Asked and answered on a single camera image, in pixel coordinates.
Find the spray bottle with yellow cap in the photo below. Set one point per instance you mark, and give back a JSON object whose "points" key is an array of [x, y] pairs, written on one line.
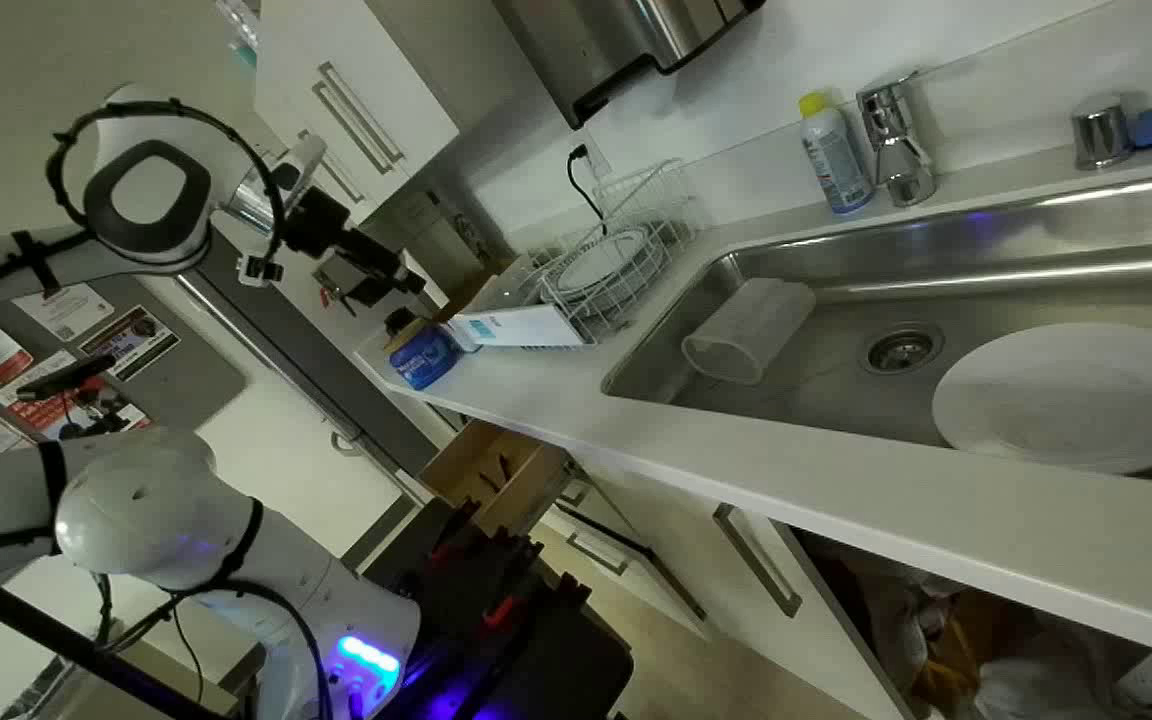
{"points": [[833, 155]]}

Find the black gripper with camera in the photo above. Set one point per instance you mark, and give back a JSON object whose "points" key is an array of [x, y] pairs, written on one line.
{"points": [[299, 216]]}

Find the chrome faucet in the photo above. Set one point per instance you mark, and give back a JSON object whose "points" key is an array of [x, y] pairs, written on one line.
{"points": [[906, 166]]}

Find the rolled white towel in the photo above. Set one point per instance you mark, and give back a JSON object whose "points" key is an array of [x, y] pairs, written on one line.
{"points": [[746, 332]]}

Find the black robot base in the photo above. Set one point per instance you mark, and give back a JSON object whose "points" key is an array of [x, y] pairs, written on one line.
{"points": [[503, 632]]}

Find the round lid in rack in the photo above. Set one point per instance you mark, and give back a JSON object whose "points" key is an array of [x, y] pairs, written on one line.
{"points": [[601, 261]]}

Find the steel paper towel dispenser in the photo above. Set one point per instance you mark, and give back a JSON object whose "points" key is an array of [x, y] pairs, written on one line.
{"points": [[587, 50]]}

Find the wire dish rack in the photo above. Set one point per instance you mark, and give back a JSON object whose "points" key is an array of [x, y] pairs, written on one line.
{"points": [[652, 201]]}

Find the white upper cabinet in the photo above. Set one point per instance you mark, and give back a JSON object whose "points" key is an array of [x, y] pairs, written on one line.
{"points": [[331, 70]]}

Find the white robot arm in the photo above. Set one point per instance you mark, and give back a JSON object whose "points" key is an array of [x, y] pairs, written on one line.
{"points": [[149, 502]]}

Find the white round plate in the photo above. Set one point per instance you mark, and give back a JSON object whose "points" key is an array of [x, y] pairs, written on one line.
{"points": [[1056, 393]]}

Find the open wooden drawer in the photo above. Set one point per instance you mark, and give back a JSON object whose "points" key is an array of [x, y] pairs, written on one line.
{"points": [[503, 472]]}

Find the long white box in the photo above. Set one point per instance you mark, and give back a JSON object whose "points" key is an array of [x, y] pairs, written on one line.
{"points": [[534, 327]]}

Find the stainless steel sink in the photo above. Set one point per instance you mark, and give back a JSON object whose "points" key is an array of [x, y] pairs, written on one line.
{"points": [[901, 300]]}

